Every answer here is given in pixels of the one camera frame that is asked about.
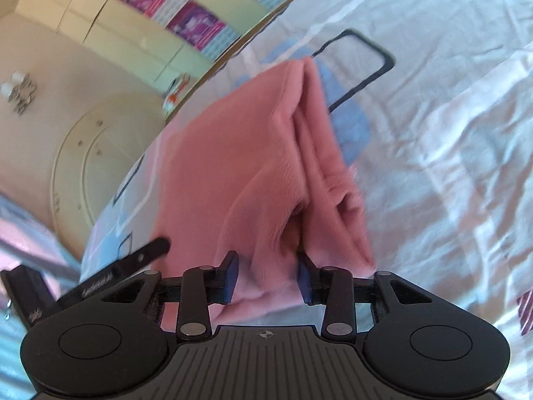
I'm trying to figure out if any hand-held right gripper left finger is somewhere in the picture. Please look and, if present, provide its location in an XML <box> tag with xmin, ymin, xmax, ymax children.
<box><xmin>102</xmin><ymin>251</ymin><xmax>239</xmax><ymax>342</ymax></box>

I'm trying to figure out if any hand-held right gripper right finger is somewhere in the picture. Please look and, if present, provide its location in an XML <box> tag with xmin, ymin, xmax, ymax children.
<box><xmin>296</xmin><ymin>252</ymin><xmax>434</xmax><ymax>340</ymax></box>

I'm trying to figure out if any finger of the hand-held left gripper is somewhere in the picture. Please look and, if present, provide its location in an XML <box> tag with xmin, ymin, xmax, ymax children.
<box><xmin>120</xmin><ymin>237</ymin><xmax>172</xmax><ymax>274</ymax></box>

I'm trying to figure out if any pink shirt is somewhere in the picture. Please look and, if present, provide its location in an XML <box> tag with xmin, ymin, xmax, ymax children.
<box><xmin>150</xmin><ymin>56</ymin><xmax>377</xmax><ymax>332</ymax></box>

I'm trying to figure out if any cream round headboard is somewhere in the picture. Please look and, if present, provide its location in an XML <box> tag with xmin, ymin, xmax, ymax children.
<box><xmin>49</xmin><ymin>92</ymin><xmax>176</xmax><ymax>259</ymax></box>

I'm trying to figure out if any orange white box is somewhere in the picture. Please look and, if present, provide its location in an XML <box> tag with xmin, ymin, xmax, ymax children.
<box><xmin>162</xmin><ymin>73</ymin><xmax>196</xmax><ymax>111</ymax></box>

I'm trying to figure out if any patterned pastel bed sheet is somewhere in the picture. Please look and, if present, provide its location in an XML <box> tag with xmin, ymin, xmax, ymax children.
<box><xmin>79</xmin><ymin>0</ymin><xmax>533</xmax><ymax>400</ymax></box>

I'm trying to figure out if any metal ceiling light fixture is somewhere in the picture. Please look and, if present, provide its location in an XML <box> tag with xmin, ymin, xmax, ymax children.
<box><xmin>0</xmin><ymin>71</ymin><xmax>38</xmax><ymax>115</ymax></box>

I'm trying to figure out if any dark red striped cloth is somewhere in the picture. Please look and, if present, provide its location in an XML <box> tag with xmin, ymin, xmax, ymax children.
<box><xmin>516</xmin><ymin>291</ymin><xmax>533</xmax><ymax>336</ymax></box>

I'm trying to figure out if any cream wardrobe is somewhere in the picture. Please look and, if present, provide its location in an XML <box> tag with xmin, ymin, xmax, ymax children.
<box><xmin>14</xmin><ymin>0</ymin><xmax>334</xmax><ymax>96</ymax></box>

